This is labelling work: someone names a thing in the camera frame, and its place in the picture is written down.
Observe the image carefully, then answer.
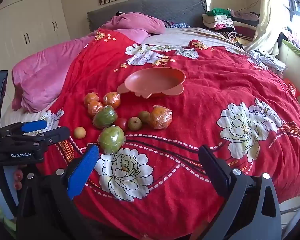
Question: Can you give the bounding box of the pile of folded clothes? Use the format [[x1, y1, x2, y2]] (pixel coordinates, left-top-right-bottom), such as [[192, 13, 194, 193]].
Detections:
[[202, 7, 259, 45]]

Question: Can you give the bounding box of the pink pillow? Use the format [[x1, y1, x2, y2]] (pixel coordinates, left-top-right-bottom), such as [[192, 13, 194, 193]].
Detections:
[[100, 12, 166, 35]]

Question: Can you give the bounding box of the brown kiwi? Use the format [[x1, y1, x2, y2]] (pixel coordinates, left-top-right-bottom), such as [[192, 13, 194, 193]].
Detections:
[[138, 111, 150, 123]]

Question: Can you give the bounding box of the blue patterned cloth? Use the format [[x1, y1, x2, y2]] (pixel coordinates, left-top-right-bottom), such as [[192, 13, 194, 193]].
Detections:
[[162, 20, 190, 29]]

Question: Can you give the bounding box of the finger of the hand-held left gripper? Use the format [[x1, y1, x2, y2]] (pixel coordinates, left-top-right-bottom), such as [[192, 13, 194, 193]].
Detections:
[[1, 120, 48, 135], [9, 127, 71, 146]]

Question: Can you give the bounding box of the plastic-wrapped green citrus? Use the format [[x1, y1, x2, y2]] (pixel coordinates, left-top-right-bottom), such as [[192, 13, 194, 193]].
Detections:
[[92, 105, 118, 129], [97, 126, 126, 155]]

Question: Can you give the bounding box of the large plastic-wrapped orange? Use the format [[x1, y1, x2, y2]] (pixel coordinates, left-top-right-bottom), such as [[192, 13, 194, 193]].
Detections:
[[148, 105, 173, 130]]

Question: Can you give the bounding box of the person's left hand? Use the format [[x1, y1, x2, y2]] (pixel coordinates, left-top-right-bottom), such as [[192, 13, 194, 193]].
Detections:
[[0, 168, 24, 203]]

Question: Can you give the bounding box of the red tomato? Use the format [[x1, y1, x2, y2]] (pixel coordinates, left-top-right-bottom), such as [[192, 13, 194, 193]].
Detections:
[[114, 117, 128, 132]]

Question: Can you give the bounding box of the pink patterned cloth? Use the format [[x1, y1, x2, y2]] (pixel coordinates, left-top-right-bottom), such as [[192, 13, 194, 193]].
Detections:
[[279, 26, 300, 55]]

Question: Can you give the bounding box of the white crumpled cloth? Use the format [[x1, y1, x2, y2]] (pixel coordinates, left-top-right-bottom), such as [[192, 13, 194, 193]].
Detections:
[[250, 50, 287, 72]]

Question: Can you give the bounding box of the white bed sheet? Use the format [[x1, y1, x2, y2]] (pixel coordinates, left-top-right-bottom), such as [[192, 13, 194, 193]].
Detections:
[[0, 97, 62, 130]]

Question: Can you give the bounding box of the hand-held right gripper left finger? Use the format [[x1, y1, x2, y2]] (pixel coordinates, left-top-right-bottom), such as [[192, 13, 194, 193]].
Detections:
[[16, 144, 100, 240]]

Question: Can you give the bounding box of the beige blanket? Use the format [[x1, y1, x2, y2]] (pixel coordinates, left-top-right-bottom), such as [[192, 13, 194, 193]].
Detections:
[[140, 27, 250, 55]]

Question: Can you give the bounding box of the cream curtain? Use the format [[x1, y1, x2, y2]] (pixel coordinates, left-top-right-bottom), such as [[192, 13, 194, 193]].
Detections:
[[242, 0, 290, 55]]

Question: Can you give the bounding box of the white wardrobe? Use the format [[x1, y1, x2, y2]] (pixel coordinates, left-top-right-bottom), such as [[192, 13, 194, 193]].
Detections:
[[0, 0, 70, 70]]

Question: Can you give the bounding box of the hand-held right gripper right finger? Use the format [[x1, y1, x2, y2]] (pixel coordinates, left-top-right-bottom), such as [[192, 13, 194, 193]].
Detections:
[[190, 144, 283, 240]]

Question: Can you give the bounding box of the pink fleece blanket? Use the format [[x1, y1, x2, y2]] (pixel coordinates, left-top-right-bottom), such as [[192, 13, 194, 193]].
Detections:
[[11, 29, 152, 113]]

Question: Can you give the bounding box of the green knit sweater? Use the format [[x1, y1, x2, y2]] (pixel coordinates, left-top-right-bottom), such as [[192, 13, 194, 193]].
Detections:
[[206, 8, 232, 18]]

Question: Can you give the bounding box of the red bag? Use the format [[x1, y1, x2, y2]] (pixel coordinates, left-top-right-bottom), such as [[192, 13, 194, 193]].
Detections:
[[284, 79, 300, 98]]

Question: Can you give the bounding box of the red floral blanket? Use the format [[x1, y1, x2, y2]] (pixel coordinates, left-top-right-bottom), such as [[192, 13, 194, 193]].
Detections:
[[37, 29, 300, 238]]

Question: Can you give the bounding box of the small yellow pear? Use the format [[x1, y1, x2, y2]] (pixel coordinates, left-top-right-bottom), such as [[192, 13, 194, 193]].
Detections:
[[73, 127, 87, 139]]

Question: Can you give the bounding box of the grey quilted headboard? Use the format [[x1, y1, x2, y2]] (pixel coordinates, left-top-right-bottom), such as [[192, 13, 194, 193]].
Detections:
[[87, 0, 208, 33]]

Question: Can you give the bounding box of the pink plastic plate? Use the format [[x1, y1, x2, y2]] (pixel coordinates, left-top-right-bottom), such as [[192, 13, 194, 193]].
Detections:
[[116, 67, 186, 99]]

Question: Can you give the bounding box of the small brown pear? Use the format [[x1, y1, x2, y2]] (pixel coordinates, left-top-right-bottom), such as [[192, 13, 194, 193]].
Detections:
[[128, 117, 142, 131]]

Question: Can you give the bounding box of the green garment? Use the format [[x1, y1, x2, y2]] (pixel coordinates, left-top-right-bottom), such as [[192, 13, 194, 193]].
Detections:
[[0, 204, 17, 239]]

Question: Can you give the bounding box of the green-edged windowsill cover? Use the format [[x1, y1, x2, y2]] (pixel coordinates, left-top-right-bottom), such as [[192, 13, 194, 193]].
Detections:
[[281, 39, 300, 65]]

